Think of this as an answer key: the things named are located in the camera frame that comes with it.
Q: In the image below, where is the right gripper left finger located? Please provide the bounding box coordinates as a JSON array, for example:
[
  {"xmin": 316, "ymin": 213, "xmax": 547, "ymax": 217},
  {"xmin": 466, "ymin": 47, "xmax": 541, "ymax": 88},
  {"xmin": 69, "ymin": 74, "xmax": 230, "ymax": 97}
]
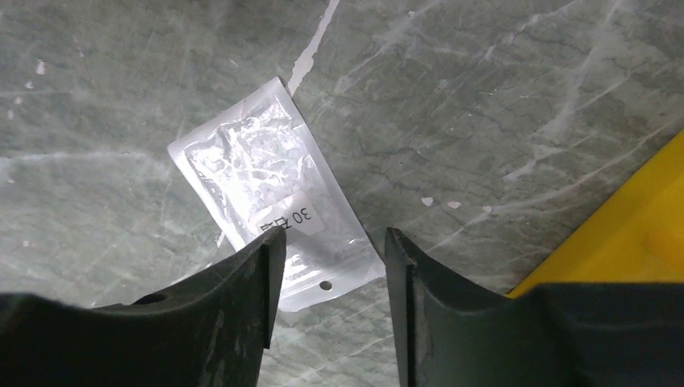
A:
[{"xmin": 1, "ymin": 227, "xmax": 286, "ymax": 386}]

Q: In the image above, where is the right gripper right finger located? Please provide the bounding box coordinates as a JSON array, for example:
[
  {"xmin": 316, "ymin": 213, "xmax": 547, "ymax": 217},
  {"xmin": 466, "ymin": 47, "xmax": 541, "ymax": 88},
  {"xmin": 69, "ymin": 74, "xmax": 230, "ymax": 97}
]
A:
[{"xmin": 384, "ymin": 228, "xmax": 683, "ymax": 386}]

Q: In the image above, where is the white paper packet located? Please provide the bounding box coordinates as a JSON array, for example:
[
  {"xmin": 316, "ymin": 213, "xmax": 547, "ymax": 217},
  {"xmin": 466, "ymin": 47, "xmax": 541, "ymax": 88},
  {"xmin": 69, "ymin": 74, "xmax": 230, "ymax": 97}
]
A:
[{"xmin": 168, "ymin": 77, "xmax": 385, "ymax": 312}]

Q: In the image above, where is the yellow test tube rack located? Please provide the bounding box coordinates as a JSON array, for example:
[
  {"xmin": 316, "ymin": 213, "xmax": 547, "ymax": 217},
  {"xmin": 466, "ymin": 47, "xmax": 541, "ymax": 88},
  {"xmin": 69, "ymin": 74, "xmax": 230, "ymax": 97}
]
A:
[{"xmin": 508, "ymin": 134, "xmax": 683, "ymax": 298}]

